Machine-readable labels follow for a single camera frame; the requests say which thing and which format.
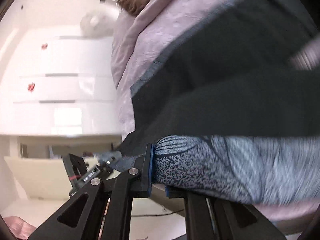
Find dark black pants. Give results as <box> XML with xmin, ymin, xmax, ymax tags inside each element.
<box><xmin>120</xmin><ymin>0</ymin><xmax>320</xmax><ymax>204</ymax></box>

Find pink sleeved left forearm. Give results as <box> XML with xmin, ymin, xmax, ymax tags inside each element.
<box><xmin>4</xmin><ymin>216</ymin><xmax>37</xmax><ymax>239</ymax></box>

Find white wardrobe with drawers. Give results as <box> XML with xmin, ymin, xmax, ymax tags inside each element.
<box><xmin>1</xmin><ymin>0</ymin><xmax>120</xmax><ymax>137</ymax></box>

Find lavender bed blanket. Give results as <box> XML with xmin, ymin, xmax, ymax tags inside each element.
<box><xmin>111</xmin><ymin>0</ymin><xmax>319</xmax><ymax>228</ymax></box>

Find black cable on floor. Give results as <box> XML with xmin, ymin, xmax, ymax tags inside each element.
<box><xmin>131</xmin><ymin>208</ymin><xmax>185</xmax><ymax>217</ymax></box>

